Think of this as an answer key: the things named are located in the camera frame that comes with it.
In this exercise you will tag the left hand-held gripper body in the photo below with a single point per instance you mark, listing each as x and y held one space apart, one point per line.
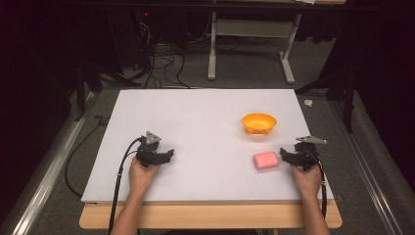
148 152

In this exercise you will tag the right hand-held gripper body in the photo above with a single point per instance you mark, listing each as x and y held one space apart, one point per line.
306 153

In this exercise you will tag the person's left hand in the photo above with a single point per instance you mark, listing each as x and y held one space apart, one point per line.
141 177

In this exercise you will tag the person's right hand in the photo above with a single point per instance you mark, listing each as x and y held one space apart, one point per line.
306 181

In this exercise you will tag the pink soap bar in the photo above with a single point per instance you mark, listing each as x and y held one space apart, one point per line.
266 160

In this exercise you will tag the white board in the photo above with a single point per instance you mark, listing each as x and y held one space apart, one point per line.
202 137

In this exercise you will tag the orange plastic bowl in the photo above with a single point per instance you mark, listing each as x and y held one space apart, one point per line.
259 123

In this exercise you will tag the small white crumpled scrap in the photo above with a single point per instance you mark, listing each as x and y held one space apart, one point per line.
308 103

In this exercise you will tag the wooden table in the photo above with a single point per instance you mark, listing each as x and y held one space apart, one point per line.
208 215

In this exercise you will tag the black tripod stand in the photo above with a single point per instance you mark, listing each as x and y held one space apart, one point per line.
347 94
85 78

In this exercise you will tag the aluminium rail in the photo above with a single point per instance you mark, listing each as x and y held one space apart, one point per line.
365 169
42 182

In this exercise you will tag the white metal desk frame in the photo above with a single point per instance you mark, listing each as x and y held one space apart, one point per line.
212 49

